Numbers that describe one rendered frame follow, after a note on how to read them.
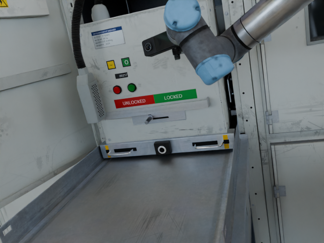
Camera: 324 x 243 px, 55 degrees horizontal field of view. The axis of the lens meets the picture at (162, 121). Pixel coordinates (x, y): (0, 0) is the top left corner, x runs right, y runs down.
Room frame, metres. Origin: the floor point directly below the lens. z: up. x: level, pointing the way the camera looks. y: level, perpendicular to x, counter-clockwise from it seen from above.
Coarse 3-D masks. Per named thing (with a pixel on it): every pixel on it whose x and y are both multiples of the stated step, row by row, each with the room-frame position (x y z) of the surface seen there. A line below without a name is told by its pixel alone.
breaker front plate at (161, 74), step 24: (96, 24) 1.17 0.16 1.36; (120, 24) 1.14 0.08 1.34; (144, 24) 1.11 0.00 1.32; (120, 48) 1.15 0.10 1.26; (96, 72) 1.19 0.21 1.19; (120, 72) 1.16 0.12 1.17; (144, 72) 1.14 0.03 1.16; (168, 72) 1.11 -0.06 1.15; (192, 72) 1.08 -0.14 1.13; (120, 96) 1.18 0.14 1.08; (216, 96) 1.07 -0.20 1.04; (120, 120) 1.19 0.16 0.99; (144, 120) 1.16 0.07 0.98; (168, 120) 1.13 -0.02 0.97; (192, 120) 1.10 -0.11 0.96; (216, 120) 1.08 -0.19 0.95
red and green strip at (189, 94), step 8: (144, 96) 1.15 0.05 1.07; (152, 96) 1.14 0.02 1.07; (160, 96) 1.13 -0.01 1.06; (168, 96) 1.12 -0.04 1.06; (176, 96) 1.11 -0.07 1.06; (184, 96) 1.10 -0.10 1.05; (192, 96) 1.09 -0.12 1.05; (120, 104) 1.18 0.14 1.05; (128, 104) 1.17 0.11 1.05; (136, 104) 1.16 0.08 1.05; (144, 104) 1.15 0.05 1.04
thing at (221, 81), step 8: (208, 0) 1.07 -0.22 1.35; (152, 8) 1.10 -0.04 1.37; (160, 8) 1.09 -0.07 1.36; (208, 8) 1.05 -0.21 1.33; (120, 16) 1.14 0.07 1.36; (216, 16) 1.25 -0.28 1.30; (88, 24) 1.18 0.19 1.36; (216, 24) 1.22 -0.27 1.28; (216, 32) 1.18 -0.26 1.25; (224, 80) 1.22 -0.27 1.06; (224, 88) 1.18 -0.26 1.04; (224, 96) 1.14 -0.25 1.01; (224, 104) 1.11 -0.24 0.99; (224, 112) 1.07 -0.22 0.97; (224, 120) 1.07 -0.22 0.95; (104, 136) 1.22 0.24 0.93
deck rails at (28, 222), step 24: (240, 144) 1.11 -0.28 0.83; (72, 168) 1.03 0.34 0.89; (96, 168) 1.15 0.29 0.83; (48, 192) 0.89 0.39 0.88; (72, 192) 0.97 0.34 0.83; (24, 216) 0.78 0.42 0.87; (48, 216) 0.84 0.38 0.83; (0, 240) 0.70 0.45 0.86; (24, 240) 0.74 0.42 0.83; (216, 240) 0.58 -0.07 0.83
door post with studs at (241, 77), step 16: (224, 0) 1.17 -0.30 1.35; (240, 0) 1.15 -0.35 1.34; (224, 16) 1.17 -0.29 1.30; (240, 16) 1.15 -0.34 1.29; (240, 64) 1.16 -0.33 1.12; (240, 80) 1.16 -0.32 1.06; (240, 96) 1.16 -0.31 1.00; (240, 112) 1.17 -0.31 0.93; (240, 128) 1.17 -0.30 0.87; (256, 144) 1.15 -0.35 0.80; (256, 160) 1.15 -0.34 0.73; (256, 176) 1.15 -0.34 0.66; (256, 192) 1.16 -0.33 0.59; (256, 208) 1.16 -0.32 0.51
